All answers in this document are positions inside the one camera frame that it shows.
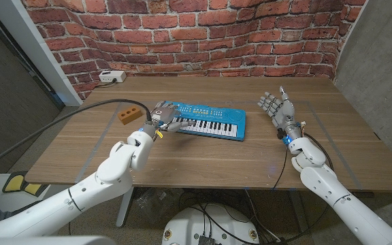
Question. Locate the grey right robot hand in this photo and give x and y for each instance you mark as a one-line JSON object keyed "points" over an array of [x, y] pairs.
{"points": [[284, 114]]}

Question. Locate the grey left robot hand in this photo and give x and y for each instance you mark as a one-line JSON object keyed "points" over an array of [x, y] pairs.
{"points": [[163, 117]]}

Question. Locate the blue toy piano keyboard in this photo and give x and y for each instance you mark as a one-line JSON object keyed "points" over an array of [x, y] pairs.
{"points": [[216, 117]]}

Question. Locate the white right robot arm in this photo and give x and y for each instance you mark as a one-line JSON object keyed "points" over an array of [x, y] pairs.
{"points": [[328, 188]]}

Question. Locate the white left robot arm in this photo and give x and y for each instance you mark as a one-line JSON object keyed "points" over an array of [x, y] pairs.
{"points": [[77, 197]]}

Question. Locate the black box on robot base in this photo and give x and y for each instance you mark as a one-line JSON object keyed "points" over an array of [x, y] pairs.
{"points": [[206, 240]]}

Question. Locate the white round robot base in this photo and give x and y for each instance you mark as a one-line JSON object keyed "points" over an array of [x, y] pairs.
{"points": [[189, 224]]}

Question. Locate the brown brick-shaped block with holes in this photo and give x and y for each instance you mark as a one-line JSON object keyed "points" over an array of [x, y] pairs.
{"points": [[129, 115]]}

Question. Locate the white power strip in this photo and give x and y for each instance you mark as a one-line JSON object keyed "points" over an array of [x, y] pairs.
{"points": [[111, 76]]}

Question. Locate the clear plastic bag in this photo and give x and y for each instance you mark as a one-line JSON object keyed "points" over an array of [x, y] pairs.
{"points": [[155, 202]]}

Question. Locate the red brick print backdrop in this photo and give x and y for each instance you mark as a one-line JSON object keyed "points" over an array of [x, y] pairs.
{"points": [[196, 37]]}

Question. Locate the white table leg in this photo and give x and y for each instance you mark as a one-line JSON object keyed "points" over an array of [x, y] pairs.
{"points": [[124, 207]]}

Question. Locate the grey table leg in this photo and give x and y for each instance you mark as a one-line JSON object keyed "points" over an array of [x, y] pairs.
{"points": [[299, 212]]}

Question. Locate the yellow and black floor pedal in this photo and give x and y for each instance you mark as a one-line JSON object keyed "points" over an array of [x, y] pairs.
{"points": [[19, 183]]}

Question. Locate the white robot torso edge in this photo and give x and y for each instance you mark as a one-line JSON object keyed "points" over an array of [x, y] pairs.
{"points": [[46, 241]]}

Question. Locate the white door frame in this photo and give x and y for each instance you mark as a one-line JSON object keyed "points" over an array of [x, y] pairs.
{"points": [[39, 51]]}

